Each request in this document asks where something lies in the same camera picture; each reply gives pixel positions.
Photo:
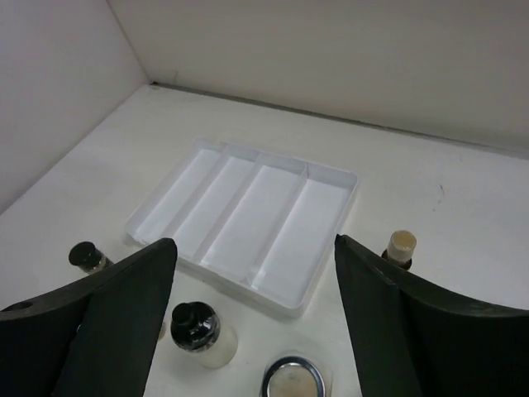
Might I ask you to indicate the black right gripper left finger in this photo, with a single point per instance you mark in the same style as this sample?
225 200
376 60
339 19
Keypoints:
94 337

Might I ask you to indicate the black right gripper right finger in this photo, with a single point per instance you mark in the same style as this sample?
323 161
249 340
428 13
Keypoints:
411 337

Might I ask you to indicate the black-cap bottle white powder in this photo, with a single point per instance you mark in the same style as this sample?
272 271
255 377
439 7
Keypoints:
198 329

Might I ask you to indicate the round glass jar silver lid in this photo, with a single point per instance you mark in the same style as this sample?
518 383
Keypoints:
296 373

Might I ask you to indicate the small black-lid spice jar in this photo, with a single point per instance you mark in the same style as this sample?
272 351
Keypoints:
88 258

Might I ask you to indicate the yellow bottle beige cap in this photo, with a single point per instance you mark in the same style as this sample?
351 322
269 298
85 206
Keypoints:
400 249

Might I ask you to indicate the white divided organizer tray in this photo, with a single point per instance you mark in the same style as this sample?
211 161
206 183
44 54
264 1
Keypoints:
254 224

